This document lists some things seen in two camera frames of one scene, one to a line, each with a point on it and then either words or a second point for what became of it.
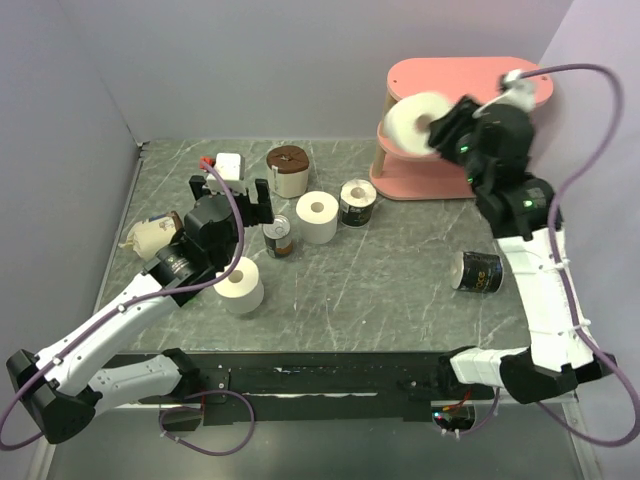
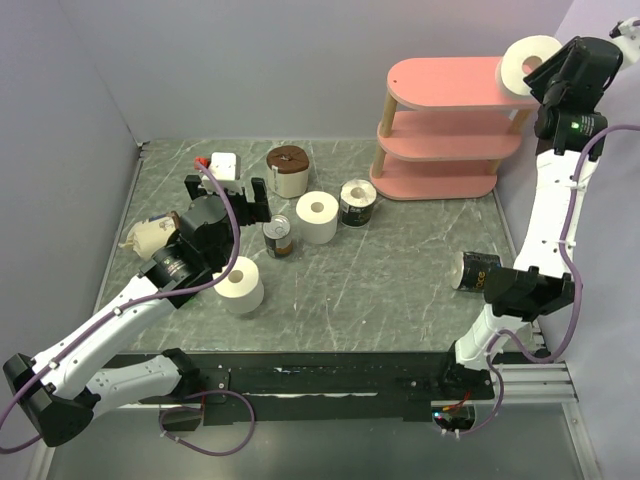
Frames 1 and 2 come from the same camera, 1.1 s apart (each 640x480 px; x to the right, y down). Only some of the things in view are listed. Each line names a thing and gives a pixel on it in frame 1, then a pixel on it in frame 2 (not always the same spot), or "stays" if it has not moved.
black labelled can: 477,272 stays
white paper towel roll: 318,215 stays
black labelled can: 356,202 stays
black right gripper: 443,130 to 537,79
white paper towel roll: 401,116 to 518,58
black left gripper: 256,213 stays
